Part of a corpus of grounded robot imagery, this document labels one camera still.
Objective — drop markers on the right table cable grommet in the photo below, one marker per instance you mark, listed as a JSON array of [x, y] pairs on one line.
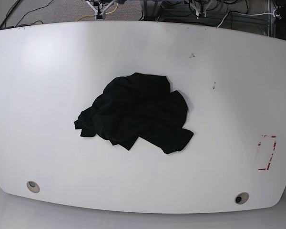
[[241, 198]]

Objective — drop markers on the left table cable grommet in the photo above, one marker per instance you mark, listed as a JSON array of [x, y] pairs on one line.
[[33, 187]]

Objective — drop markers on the aluminium frame stand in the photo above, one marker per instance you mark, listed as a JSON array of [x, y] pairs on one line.
[[151, 9]]

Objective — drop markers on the table cable grommet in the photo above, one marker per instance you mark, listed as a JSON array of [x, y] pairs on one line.
[[241, 198], [33, 187]]

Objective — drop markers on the black t-shirt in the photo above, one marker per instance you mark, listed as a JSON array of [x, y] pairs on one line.
[[138, 106]]

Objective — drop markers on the red tape rectangle marking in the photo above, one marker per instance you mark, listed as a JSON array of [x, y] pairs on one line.
[[265, 151]]

